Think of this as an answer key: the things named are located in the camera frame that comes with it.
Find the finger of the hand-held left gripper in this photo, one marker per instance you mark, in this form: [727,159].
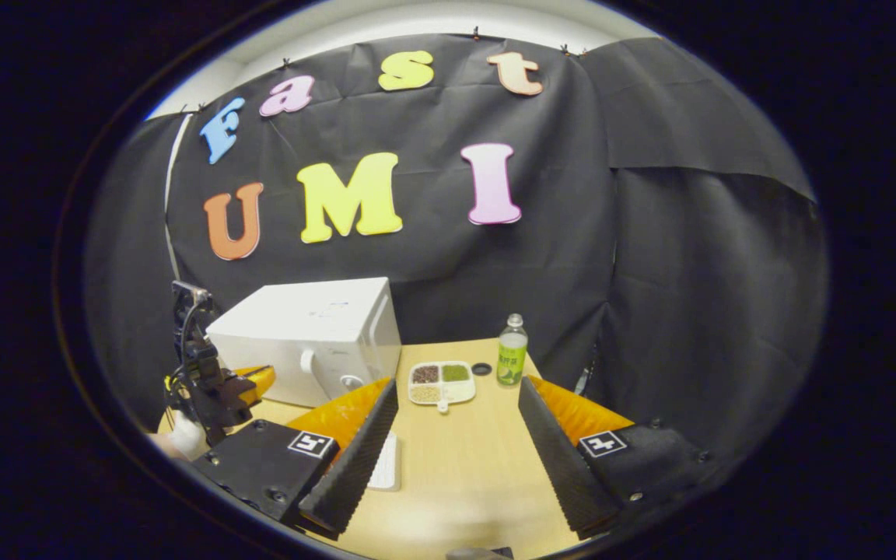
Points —
[263,381]

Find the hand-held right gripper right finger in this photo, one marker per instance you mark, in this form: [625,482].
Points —
[565,467]

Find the white ribbed tray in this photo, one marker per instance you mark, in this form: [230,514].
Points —
[387,467]

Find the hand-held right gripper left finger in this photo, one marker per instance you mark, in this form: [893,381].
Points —
[358,467]

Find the divided plate of grains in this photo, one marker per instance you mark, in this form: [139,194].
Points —
[440,383]

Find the black backdrop cloth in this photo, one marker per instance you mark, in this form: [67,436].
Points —
[650,272]

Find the white microwave oven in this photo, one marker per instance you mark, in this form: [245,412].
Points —
[308,334]

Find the green drink bottle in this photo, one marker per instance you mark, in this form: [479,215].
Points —
[512,358]

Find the black bottle cap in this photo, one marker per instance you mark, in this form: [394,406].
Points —
[481,369]

